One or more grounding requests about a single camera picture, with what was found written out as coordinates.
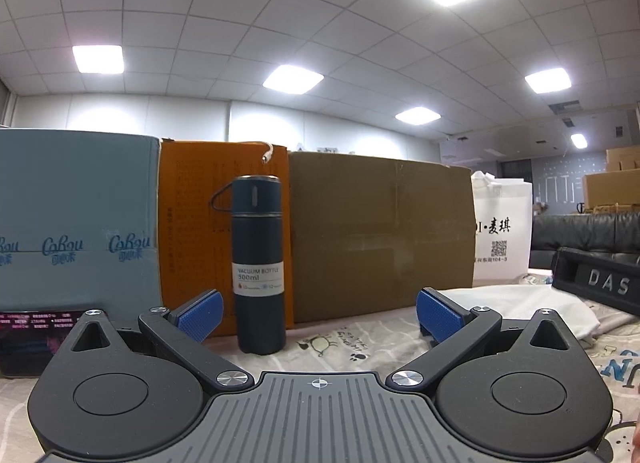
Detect black leather sofa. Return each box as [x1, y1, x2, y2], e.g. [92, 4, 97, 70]
[529, 212, 640, 269]

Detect brown cardboard box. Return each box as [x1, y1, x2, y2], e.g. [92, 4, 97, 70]
[290, 152, 476, 323]

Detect orange cardboard box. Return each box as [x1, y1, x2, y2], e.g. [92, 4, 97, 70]
[157, 140, 294, 336]

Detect stacked cardboard boxes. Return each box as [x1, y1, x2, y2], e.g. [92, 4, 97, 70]
[582, 145, 640, 210]

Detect white tote bag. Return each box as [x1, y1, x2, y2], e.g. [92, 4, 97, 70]
[471, 170, 533, 285]

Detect folded white garment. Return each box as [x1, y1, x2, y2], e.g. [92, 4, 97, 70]
[442, 284, 600, 339]

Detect blue-grey Cabau cardboard box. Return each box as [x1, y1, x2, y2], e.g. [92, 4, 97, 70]
[1, 129, 162, 320]

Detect patterned bed sheet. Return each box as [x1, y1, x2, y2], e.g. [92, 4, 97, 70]
[0, 267, 640, 463]

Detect dark blue vacuum bottle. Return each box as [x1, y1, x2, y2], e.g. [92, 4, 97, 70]
[210, 175, 286, 356]

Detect smartphone with lit screen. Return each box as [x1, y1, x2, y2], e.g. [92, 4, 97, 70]
[0, 310, 84, 379]

